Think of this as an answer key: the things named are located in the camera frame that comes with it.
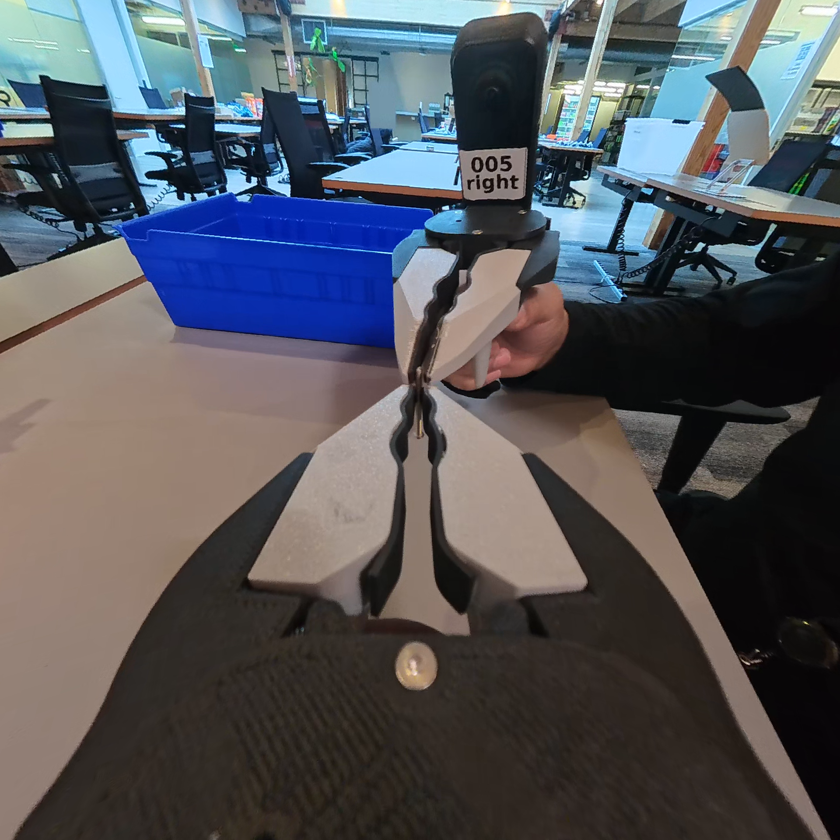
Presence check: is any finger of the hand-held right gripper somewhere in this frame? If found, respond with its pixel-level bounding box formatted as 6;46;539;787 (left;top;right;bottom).
392;248;462;385
419;248;530;391

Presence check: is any green hanging plant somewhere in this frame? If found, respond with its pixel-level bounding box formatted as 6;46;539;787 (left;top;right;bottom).
304;25;347;88

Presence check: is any black monitor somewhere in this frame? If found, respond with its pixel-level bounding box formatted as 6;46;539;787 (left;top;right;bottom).
748;138;832;196

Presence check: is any person's right forearm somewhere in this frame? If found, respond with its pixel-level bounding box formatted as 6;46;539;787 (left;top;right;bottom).
525;252;840;413

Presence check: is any wooden pillar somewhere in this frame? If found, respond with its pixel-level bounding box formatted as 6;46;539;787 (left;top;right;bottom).
180;0;217;101
646;0;786;252
576;0;619;122

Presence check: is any white stick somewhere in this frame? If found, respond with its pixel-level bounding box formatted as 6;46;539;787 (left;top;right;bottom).
591;259;629;304

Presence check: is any white sign board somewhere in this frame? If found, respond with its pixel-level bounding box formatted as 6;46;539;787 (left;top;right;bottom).
617;118;707;177

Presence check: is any person's right hand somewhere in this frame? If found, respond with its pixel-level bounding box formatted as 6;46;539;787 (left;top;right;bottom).
449;287;571;392

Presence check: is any clear acrylic sign holder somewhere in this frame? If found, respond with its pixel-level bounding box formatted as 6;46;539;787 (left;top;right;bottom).
705;157;757;196

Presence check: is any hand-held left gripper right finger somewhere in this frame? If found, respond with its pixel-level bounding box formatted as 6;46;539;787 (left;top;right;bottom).
422;387;589;618

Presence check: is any coiled black cable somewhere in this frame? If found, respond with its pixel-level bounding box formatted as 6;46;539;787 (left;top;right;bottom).
613;213;691;284

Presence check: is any black badge reel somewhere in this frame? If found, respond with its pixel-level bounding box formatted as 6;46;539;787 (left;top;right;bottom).
735;616;825;668

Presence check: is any wood-edged grey table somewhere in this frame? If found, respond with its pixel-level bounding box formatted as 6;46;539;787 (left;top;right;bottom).
322;141;464;202
597;164;840;296

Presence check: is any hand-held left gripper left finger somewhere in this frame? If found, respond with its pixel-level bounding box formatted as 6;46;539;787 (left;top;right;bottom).
248;385;414;616

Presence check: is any blue plastic bin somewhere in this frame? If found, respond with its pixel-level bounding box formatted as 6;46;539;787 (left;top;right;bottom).
118;192;435;349

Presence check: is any person's black-clothed torso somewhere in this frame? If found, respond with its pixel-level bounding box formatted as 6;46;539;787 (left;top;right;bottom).
656;394;840;840

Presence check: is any curved black white stand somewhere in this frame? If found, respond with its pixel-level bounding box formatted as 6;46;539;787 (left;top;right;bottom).
705;66;773;166

